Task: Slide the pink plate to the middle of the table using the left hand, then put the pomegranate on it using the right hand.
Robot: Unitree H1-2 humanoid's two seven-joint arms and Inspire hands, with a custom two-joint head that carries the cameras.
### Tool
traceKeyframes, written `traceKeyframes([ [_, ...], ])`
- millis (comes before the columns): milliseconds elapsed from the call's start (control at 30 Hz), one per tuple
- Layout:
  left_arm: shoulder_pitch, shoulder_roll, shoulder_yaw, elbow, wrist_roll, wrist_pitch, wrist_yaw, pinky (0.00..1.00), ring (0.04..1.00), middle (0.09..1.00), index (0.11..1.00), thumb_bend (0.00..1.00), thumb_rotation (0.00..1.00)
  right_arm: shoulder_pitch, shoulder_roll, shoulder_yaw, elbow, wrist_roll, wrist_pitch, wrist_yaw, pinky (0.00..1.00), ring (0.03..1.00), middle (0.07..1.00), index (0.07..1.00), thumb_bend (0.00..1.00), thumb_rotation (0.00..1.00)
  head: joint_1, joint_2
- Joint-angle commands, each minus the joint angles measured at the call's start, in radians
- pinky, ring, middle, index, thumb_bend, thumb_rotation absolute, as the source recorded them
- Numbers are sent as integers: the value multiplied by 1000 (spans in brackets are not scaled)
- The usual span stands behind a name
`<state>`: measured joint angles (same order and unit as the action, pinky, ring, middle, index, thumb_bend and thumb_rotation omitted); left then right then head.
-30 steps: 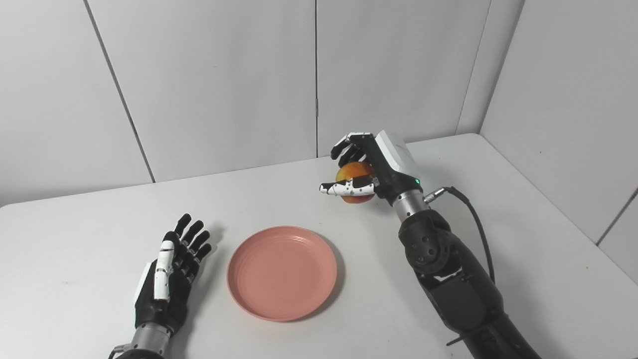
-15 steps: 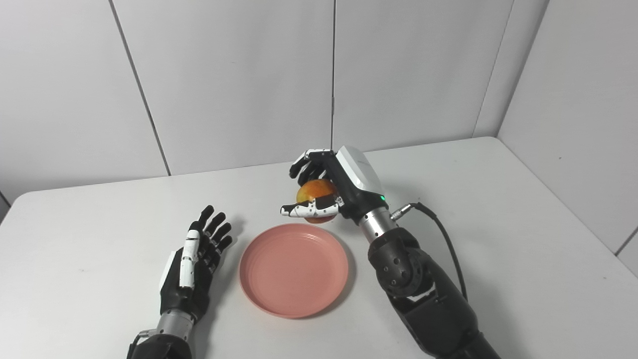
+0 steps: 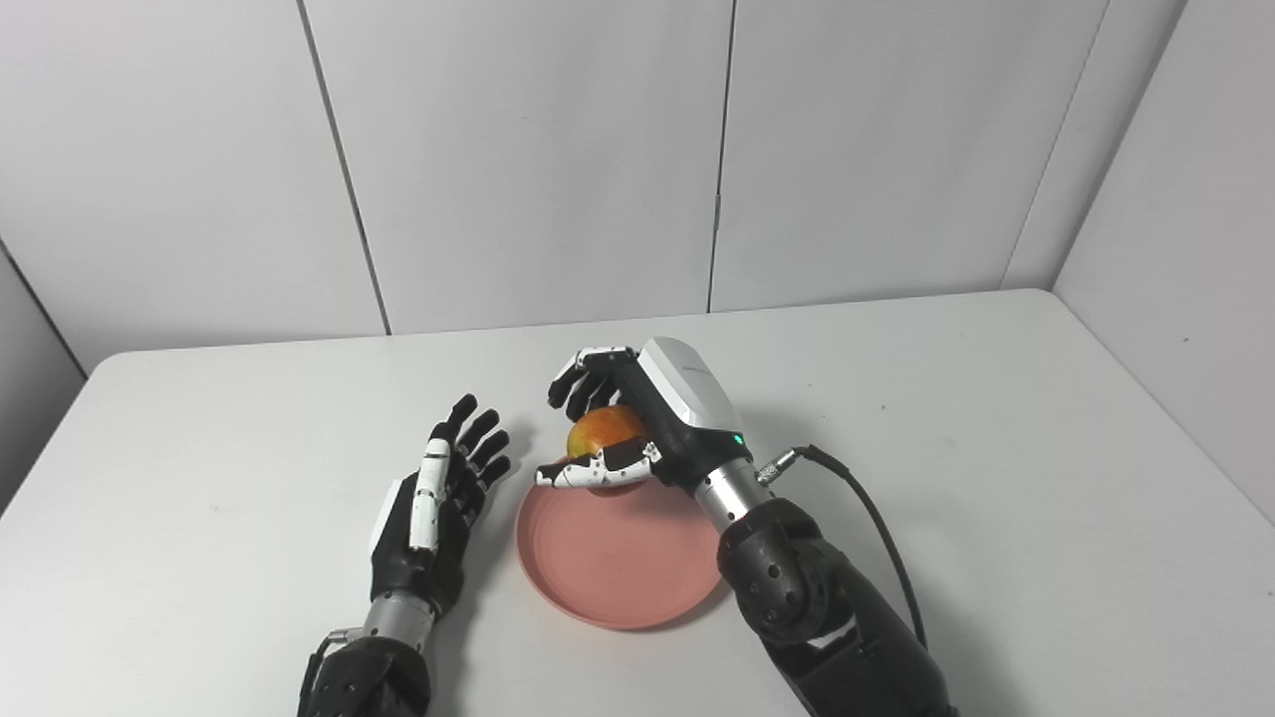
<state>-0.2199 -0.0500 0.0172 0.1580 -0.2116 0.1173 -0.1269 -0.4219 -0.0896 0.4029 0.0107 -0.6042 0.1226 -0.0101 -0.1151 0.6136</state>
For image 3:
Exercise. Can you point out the pink plate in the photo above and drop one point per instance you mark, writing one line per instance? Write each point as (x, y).
(618, 558)

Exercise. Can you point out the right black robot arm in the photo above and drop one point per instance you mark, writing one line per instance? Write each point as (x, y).
(807, 597)

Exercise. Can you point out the red-yellow apple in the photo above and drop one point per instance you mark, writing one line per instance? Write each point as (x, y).
(603, 430)

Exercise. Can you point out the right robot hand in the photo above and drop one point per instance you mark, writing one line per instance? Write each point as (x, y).
(667, 408)

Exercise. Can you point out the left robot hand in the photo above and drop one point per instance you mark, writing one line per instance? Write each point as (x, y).
(433, 518)

